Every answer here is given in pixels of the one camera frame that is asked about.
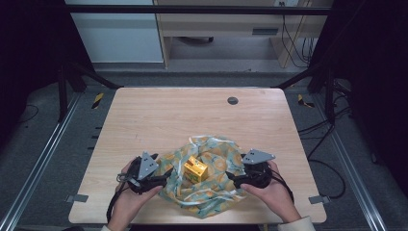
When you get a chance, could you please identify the looped black floor cable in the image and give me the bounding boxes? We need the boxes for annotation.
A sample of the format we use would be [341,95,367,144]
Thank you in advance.
[307,158,347,199]

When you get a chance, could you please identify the person's right hand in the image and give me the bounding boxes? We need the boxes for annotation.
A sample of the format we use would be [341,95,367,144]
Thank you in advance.
[240,160,303,223]

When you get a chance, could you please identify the yellow carton box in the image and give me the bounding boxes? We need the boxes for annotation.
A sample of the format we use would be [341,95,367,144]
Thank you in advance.
[183,155,209,184]

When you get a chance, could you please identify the light wooden desk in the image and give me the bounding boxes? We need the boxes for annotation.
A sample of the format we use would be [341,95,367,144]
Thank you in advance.
[153,0,335,69]

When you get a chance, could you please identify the white cabinet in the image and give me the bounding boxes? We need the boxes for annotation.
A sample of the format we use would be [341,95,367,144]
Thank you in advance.
[64,0,165,64]

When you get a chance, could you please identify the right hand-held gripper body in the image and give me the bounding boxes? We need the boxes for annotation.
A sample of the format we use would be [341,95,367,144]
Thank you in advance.
[238,148,276,190]

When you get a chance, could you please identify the aluminium floor rail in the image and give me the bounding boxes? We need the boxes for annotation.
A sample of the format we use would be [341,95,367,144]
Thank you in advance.
[312,94,388,231]
[0,92,82,231]

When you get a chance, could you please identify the black floor cable bundle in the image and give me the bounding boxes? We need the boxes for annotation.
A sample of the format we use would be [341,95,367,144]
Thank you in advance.
[297,90,352,158]

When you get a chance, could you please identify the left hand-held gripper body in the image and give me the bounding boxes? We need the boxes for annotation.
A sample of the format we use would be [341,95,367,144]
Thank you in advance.
[116,151,167,195]

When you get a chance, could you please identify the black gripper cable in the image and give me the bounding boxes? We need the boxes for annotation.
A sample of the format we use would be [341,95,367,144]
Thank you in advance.
[268,164,294,204]
[106,172,130,224]

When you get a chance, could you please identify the yellow black striped tape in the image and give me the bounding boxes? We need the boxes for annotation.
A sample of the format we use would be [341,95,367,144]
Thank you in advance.
[91,92,105,110]
[296,93,316,109]

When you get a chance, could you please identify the black horizontal frame bar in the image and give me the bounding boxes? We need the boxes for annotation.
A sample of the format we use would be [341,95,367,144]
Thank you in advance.
[65,4,333,15]

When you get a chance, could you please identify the hanging black desk cables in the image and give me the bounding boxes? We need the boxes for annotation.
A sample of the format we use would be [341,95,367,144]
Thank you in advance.
[280,1,316,69]

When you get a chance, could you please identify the grey table bracket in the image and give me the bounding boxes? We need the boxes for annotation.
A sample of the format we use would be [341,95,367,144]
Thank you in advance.
[308,194,331,205]
[64,193,89,204]

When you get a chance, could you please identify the thin black floor cable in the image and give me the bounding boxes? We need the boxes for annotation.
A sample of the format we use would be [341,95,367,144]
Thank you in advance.
[18,103,40,125]

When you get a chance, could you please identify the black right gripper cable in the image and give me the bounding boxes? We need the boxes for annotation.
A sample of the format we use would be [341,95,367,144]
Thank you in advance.
[268,164,294,204]

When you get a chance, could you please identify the green orange floral shopping bag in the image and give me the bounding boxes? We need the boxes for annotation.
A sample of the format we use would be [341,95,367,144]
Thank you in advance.
[156,135,250,220]

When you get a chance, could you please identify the person's left hand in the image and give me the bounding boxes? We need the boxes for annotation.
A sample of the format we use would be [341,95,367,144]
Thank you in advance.
[107,159,165,231]

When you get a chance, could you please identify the black metal frame stand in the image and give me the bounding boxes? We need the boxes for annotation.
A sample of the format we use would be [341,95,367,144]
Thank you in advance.
[274,62,337,125]
[57,62,121,123]

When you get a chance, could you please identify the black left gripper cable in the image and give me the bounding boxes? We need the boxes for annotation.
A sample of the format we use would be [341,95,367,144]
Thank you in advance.
[106,172,130,224]

